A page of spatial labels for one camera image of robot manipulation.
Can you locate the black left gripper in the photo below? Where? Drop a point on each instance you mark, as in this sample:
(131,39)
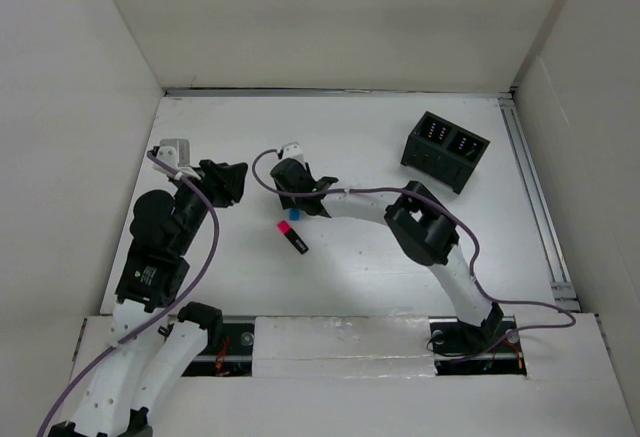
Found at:
(228,181)

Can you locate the aluminium rail at back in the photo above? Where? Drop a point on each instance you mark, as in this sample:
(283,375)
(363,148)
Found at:
(311,92)

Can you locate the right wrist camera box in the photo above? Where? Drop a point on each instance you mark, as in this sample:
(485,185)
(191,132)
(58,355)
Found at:
(291,150)

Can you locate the blue-capped black highlighter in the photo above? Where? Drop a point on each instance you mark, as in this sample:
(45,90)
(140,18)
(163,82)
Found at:
(294,214)

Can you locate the front mounting rail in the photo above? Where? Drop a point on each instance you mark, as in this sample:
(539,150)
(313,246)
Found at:
(395,347)

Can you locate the black two-compartment desk organizer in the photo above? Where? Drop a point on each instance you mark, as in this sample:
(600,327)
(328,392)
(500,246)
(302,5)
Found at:
(443,151)

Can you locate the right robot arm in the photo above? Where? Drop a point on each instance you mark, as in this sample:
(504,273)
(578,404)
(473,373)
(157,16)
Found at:
(418,222)

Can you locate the aluminium rail at right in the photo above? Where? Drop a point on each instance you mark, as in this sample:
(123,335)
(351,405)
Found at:
(559,276)

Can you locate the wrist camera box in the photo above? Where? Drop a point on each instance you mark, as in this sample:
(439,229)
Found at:
(291,150)
(173,152)

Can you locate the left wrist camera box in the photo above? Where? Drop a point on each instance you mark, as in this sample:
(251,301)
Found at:
(173,152)

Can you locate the pink-capped black highlighter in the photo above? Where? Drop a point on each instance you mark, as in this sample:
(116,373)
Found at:
(292,236)

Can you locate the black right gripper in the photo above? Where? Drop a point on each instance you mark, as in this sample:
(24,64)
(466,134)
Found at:
(288,201)

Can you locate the aluminium rail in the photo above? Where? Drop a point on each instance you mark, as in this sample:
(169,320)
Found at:
(311,92)
(559,276)

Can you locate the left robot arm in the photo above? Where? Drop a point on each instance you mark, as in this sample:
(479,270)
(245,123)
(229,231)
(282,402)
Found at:
(155,333)

